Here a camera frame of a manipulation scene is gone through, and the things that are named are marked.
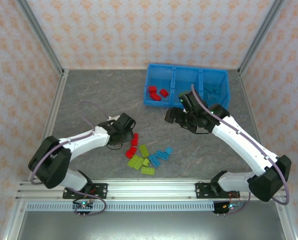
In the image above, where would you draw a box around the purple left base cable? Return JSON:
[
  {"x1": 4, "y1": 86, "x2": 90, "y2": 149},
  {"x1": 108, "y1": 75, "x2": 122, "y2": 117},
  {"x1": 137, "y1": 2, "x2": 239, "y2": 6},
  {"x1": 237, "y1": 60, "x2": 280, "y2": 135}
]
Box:
[{"x1": 73, "y1": 191, "x2": 107, "y2": 217}]

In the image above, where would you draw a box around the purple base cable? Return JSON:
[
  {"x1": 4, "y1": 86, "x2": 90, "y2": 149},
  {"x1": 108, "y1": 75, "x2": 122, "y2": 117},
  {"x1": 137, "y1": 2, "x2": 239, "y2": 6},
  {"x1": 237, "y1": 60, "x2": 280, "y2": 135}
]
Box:
[
  {"x1": 213, "y1": 191, "x2": 252, "y2": 216},
  {"x1": 73, "y1": 191, "x2": 107, "y2": 217}
]

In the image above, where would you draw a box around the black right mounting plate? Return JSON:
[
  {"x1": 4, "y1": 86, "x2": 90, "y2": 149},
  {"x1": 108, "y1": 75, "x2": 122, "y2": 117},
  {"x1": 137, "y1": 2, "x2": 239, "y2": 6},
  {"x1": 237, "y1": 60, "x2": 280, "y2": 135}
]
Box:
[{"x1": 195, "y1": 181, "x2": 241, "y2": 200}]

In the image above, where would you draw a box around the controller board with led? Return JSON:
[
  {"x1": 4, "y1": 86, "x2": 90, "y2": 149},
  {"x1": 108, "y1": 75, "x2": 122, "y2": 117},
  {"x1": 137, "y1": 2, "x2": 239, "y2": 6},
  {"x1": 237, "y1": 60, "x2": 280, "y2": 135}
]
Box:
[
  {"x1": 213, "y1": 199, "x2": 244, "y2": 216},
  {"x1": 72, "y1": 199, "x2": 94, "y2": 213}
]

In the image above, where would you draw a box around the aluminium frame leg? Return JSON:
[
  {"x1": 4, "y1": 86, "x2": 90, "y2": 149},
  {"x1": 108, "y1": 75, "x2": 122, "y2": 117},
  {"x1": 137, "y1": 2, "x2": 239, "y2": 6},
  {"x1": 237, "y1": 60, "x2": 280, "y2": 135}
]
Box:
[
  {"x1": 2, "y1": 199, "x2": 27, "y2": 240},
  {"x1": 275, "y1": 199, "x2": 298, "y2": 240}
]

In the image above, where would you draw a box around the blue three-compartment plastic bin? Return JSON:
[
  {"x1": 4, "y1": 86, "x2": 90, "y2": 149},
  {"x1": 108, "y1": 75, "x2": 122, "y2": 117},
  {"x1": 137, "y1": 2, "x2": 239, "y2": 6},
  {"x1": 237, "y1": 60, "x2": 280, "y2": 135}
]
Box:
[{"x1": 143, "y1": 62, "x2": 230, "y2": 112}]

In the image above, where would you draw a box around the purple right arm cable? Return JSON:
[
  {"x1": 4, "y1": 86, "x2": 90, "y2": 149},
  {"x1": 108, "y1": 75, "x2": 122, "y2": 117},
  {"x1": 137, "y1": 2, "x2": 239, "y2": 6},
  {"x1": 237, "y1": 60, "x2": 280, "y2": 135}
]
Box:
[{"x1": 191, "y1": 84, "x2": 291, "y2": 206}]

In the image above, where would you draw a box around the aluminium mounting rail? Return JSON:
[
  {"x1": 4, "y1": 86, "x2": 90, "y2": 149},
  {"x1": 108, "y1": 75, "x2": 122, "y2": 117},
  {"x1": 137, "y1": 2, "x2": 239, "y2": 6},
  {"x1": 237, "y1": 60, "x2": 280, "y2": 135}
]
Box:
[{"x1": 15, "y1": 177, "x2": 289, "y2": 201}]

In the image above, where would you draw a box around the aluminium side rail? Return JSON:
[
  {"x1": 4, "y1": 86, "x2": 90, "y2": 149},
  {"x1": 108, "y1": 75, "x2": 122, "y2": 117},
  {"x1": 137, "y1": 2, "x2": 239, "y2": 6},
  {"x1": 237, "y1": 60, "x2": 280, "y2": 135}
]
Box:
[
  {"x1": 238, "y1": 69, "x2": 274, "y2": 180},
  {"x1": 40, "y1": 69, "x2": 69, "y2": 181}
]

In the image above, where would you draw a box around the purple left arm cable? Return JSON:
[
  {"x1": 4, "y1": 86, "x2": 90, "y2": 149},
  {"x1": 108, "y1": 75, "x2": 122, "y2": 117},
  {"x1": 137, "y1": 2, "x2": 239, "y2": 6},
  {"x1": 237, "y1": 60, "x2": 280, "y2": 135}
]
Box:
[{"x1": 28, "y1": 101, "x2": 109, "y2": 186}]

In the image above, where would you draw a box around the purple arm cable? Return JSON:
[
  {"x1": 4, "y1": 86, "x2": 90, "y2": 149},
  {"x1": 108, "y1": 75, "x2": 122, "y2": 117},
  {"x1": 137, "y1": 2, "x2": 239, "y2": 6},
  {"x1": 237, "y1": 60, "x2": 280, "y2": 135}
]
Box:
[
  {"x1": 28, "y1": 101, "x2": 109, "y2": 186},
  {"x1": 191, "y1": 84, "x2": 291, "y2": 206}
]

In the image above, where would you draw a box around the aluminium corner post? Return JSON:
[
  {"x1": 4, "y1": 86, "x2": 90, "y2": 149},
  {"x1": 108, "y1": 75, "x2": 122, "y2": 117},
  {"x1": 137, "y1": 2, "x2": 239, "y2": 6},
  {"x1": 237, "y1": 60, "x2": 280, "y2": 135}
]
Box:
[
  {"x1": 238, "y1": 0, "x2": 287, "y2": 76},
  {"x1": 15, "y1": 0, "x2": 66, "y2": 76}
]

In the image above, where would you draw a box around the black mounting plate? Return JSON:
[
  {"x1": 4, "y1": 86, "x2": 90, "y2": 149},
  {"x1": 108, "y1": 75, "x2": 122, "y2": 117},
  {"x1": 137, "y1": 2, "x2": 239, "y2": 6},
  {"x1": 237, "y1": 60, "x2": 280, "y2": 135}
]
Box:
[
  {"x1": 195, "y1": 181, "x2": 241, "y2": 200},
  {"x1": 62, "y1": 182, "x2": 109, "y2": 200}
]

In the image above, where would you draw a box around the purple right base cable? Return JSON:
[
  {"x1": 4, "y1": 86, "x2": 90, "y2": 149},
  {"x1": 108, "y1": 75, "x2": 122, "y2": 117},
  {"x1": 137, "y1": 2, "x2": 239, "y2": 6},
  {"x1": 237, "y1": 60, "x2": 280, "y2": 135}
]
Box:
[{"x1": 213, "y1": 191, "x2": 252, "y2": 216}]

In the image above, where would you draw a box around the grey slotted cable duct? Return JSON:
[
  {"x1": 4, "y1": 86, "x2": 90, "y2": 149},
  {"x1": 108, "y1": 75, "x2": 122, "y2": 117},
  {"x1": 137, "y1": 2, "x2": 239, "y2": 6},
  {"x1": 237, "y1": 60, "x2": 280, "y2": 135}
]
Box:
[{"x1": 25, "y1": 201, "x2": 216, "y2": 213}]

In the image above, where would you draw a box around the left controller board with LED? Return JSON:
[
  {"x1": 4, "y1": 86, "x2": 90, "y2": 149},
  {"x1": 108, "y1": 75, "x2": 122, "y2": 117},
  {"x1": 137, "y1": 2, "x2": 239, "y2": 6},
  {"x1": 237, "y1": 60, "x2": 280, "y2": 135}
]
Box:
[{"x1": 72, "y1": 199, "x2": 94, "y2": 213}]

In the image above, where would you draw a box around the right controller board with LED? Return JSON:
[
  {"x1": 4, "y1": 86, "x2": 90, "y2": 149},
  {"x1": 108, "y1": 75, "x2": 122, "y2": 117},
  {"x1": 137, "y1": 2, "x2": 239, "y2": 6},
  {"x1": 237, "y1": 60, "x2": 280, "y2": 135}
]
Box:
[{"x1": 213, "y1": 199, "x2": 244, "y2": 216}]

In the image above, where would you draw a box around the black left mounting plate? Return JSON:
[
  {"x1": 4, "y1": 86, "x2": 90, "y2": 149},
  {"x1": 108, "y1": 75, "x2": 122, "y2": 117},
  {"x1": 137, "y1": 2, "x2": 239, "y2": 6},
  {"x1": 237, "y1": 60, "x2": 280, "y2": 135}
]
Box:
[{"x1": 62, "y1": 182, "x2": 109, "y2": 200}]

